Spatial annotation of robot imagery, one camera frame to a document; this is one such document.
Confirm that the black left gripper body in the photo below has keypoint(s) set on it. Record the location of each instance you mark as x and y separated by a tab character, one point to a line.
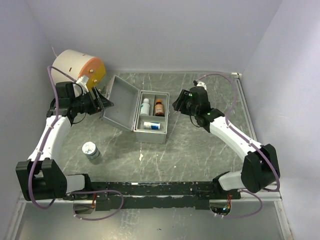
87	103

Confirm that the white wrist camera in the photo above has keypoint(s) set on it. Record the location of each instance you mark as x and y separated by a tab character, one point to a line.
199	83
82	82

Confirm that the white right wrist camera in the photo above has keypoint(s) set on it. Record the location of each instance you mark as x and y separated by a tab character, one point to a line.
199	83

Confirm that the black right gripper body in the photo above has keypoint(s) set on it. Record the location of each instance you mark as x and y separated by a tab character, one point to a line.
184	104

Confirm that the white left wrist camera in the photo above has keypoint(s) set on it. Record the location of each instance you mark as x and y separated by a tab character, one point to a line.
82	82

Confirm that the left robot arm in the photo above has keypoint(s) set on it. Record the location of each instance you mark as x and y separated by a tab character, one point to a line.
40	177

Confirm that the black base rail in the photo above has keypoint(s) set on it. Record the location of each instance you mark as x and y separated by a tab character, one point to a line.
148	195

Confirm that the brown medicine bottle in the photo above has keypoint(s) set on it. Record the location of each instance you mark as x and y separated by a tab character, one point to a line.
159	108

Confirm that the white cylinder with orange face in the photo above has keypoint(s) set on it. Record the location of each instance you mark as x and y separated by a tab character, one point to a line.
70	65

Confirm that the grey metal case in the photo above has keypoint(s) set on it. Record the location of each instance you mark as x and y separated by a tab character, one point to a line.
123	114

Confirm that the white round jar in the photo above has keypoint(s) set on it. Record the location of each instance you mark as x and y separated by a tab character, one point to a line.
92	153

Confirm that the small white plastic bottle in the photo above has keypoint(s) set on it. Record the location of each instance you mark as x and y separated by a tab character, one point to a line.
145	107

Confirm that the grey divided tray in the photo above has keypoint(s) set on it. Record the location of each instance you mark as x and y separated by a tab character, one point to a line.
151	117

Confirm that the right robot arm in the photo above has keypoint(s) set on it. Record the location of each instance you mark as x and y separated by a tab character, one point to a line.
260	162

